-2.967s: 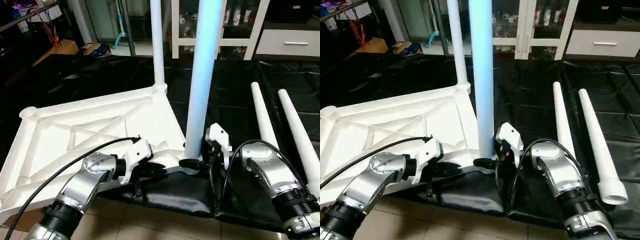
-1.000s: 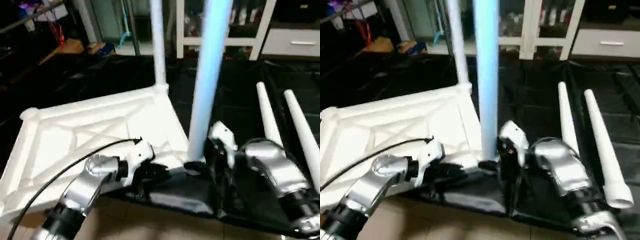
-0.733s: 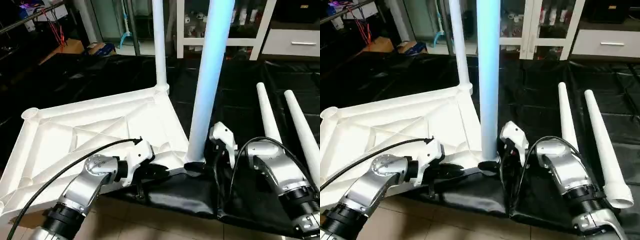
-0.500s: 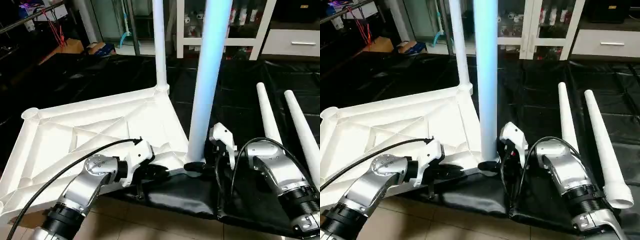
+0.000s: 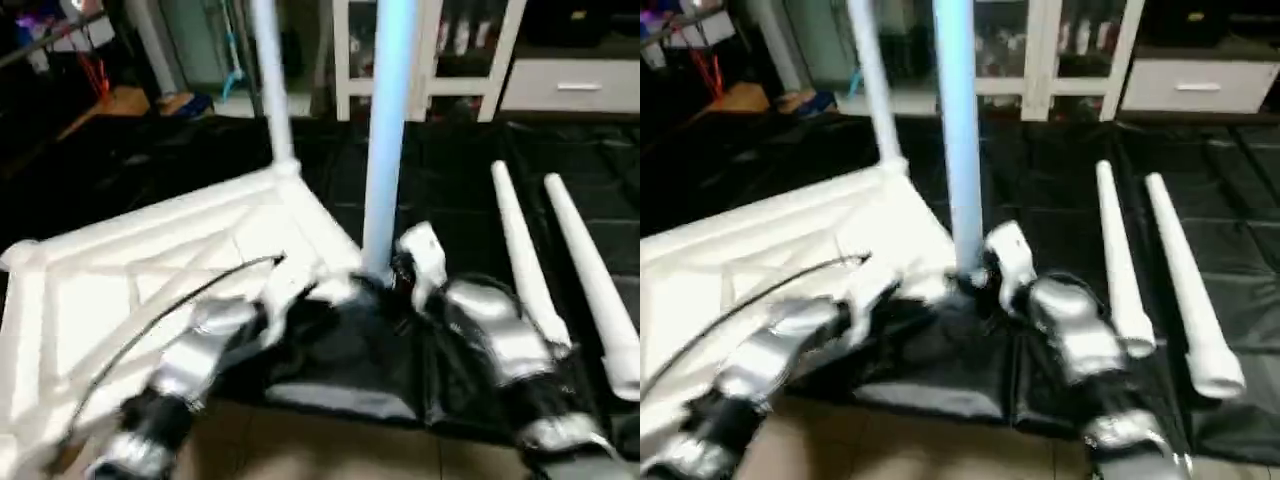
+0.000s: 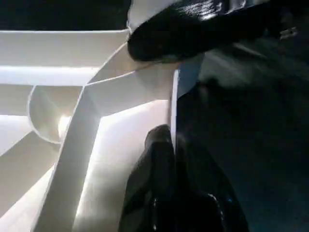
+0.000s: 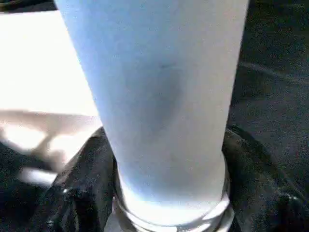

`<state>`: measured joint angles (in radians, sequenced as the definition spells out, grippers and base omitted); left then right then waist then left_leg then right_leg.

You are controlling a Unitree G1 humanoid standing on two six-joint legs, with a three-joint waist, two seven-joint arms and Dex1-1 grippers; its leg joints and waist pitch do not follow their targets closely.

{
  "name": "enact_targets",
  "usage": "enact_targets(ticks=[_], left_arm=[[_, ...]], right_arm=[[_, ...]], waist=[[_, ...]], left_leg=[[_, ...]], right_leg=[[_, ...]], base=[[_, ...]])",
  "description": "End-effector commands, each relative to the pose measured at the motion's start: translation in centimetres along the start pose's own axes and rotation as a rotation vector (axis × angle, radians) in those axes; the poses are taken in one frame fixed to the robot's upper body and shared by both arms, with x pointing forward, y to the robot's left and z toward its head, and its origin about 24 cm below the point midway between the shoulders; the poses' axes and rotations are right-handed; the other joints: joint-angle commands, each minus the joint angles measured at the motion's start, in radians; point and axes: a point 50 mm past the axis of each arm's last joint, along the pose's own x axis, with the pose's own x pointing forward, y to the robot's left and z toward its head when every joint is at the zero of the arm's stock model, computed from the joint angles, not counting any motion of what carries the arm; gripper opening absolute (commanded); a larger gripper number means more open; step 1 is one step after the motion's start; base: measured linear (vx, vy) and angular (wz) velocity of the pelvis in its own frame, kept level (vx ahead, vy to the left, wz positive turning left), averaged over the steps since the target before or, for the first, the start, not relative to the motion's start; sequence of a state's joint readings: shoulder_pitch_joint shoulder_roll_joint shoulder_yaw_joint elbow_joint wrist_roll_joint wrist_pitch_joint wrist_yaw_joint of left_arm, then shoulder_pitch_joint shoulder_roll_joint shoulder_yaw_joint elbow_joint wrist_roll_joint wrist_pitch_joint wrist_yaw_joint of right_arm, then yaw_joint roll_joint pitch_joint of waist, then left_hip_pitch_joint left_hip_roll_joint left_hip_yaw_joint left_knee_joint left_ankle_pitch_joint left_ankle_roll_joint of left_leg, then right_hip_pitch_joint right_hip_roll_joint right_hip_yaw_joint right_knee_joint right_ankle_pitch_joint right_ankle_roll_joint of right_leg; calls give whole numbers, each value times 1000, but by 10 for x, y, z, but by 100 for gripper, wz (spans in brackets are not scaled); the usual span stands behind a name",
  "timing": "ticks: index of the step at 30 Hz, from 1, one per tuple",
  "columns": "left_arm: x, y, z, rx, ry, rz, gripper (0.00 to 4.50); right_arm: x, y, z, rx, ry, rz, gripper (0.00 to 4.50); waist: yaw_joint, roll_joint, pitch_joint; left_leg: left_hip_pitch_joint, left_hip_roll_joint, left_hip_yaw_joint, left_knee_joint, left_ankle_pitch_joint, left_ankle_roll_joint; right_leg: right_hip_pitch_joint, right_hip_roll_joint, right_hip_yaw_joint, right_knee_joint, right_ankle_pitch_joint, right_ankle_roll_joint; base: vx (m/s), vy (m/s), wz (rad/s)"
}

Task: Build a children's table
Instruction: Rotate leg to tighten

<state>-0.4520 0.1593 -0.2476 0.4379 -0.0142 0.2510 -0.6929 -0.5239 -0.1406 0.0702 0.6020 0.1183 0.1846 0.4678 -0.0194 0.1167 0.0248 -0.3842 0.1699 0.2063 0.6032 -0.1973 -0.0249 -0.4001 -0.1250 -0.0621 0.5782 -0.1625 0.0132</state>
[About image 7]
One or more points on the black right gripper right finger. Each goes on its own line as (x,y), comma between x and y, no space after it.
(265,188)

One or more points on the black work mat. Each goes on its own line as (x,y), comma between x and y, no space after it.
(270,82)

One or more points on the white plastic table leg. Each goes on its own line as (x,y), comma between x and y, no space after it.
(159,96)

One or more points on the white plastic table top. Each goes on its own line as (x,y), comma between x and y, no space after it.
(43,82)

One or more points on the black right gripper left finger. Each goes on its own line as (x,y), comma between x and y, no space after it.
(79,188)

